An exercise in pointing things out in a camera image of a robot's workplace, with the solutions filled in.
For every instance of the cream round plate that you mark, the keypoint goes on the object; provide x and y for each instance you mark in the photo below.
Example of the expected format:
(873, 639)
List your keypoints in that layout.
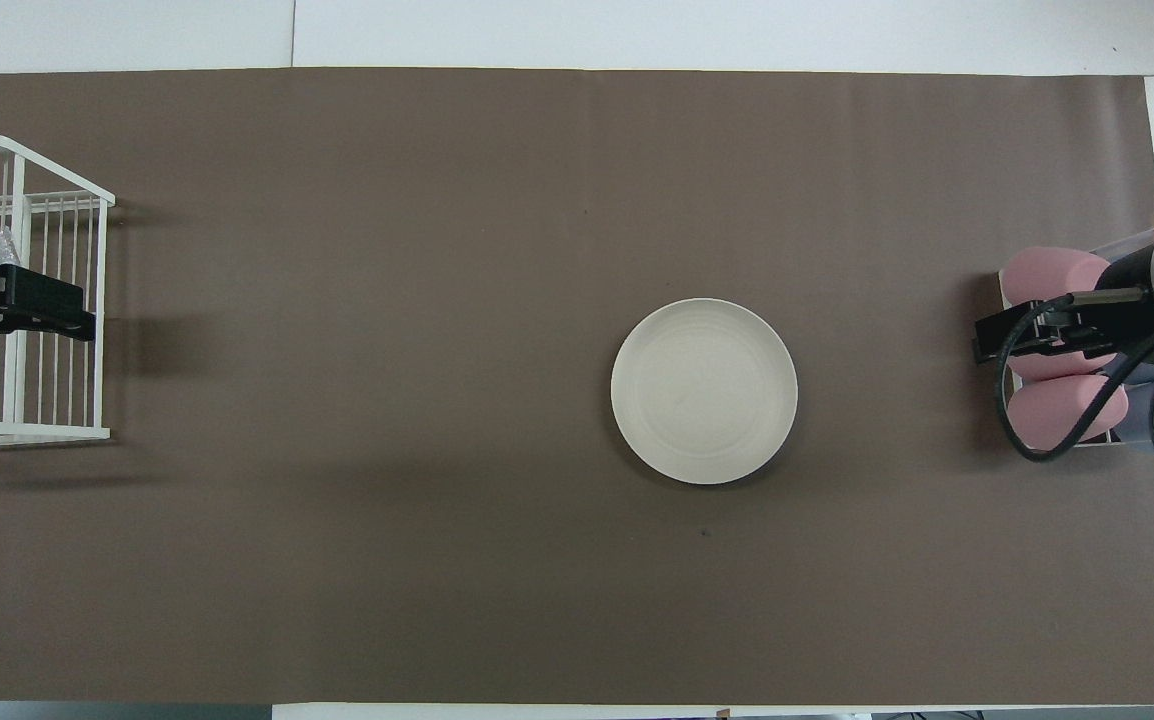
(704, 392)

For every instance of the pink plastic cup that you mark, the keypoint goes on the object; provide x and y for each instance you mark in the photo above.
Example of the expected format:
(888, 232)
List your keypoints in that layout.
(1047, 368)
(1057, 415)
(1047, 270)

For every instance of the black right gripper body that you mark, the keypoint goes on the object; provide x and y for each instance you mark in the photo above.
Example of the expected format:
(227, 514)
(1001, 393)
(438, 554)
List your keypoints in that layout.
(1127, 280)

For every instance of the brown table mat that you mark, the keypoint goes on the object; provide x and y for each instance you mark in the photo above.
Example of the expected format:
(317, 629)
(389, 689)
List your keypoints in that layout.
(437, 250)

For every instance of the blue plastic cup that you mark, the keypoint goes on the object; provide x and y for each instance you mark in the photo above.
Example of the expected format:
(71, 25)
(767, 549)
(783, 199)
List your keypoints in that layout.
(1137, 420)
(1140, 374)

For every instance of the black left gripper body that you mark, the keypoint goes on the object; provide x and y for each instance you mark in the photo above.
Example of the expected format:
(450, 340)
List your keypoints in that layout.
(42, 298)

